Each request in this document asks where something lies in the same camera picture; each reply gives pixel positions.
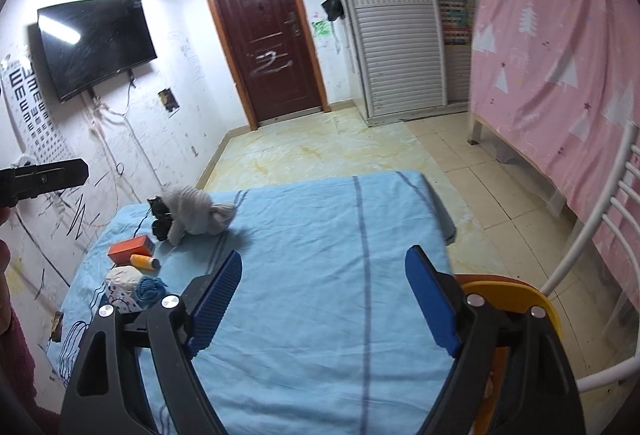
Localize orange trash bin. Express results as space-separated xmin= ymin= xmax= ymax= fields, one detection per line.
xmin=454 ymin=273 xmax=563 ymax=434

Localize dark red wooden door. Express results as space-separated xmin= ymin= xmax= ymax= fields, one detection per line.
xmin=207 ymin=0 xmax=330 ymax=130

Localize white louvered wardrobe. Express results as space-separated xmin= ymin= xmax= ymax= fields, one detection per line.
xmin=342 ymin=0 xmax=475 ymax=126

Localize eye chart poster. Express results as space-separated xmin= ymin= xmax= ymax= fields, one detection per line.
xmin=1 ymin=46 xmax=74 ymax=164

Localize wall cables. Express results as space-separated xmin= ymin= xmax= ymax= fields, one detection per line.
xmin=79 ymin=68 xmax=166 ymax=196

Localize black plastic bag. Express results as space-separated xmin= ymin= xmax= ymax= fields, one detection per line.
xmin=148 ymin=196 xmax=174 ymax=241

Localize patterned white plastic wrapper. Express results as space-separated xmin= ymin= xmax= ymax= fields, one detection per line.
xmin=99 ymin=282 xmax=142 ymax=314

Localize black wall television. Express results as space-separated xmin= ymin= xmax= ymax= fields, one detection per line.
xmin=28 ymin=0 xmax=157 ymax=102

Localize colourful wall chart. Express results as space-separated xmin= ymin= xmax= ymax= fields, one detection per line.
xmin=437 ymin=0 xmax=472 ymax=47

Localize orange thread spool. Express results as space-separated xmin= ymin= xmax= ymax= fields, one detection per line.
xmin=129 ymin=254 xmax=160 ymax=271

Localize white metal chair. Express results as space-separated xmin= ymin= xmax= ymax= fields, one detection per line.
xmin=538 ymin=118 xmax=640 ymax=395

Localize light blue bed sheet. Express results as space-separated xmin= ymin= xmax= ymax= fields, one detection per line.
xmin=45 ymin=169 xmax=458 ymax=435

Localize left hand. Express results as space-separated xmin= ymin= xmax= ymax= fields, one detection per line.
xmin=0 ymin=206 xmax=14 ymax=341

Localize blue yarn ball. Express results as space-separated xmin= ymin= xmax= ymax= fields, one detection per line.
xmin=132 ymin=276 xmax=167 ymax=308

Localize orange rectangular box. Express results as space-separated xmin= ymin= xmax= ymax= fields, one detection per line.
xmin=107 ymin=235 xmax=155 ymax=265

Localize grey knitted cloth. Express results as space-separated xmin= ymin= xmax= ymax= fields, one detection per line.
xmin=160 ymin=184 xmax=236 ymax=247

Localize pink tree pattern curtain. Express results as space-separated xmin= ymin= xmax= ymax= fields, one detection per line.
xmin=470 ymin=0 xmax=640 ymax=311

